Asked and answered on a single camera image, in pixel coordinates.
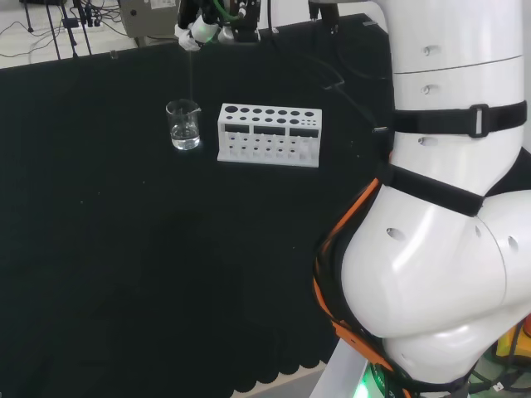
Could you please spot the grey metal base plate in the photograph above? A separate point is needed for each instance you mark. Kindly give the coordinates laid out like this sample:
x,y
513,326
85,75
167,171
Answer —
x,y
340,373

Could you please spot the black bench cloth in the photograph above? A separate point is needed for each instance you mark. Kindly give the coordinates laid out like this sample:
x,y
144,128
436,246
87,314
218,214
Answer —
x,y
124,228

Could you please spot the black tripod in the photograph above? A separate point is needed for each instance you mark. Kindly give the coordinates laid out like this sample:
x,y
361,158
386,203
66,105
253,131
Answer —
x,y
56,45

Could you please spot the clear glass rod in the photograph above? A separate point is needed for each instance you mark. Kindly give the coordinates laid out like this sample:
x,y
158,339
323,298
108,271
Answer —
x,y
191,74

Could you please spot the small clear glass beaker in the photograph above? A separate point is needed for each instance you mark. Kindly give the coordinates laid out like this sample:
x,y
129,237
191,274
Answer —
x,y
184,144

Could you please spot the white power strip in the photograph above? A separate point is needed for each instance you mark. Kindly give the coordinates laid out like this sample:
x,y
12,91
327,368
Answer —
x,y
93,24

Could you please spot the grey metal cabinet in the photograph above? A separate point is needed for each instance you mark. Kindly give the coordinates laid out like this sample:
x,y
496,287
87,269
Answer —
x,y
153,18

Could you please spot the black wrist connector block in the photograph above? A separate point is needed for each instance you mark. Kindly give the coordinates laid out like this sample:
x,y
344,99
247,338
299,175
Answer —
x,y
246,29

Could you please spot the clear cloth clip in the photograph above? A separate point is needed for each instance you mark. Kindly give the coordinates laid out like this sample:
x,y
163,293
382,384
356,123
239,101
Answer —
x,y
112,54

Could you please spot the white test tube rack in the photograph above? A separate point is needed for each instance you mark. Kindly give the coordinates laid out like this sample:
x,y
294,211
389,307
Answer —
x,y
221,132

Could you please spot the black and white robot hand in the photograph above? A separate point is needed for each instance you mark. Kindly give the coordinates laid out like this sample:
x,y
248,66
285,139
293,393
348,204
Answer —
x,y
193,35

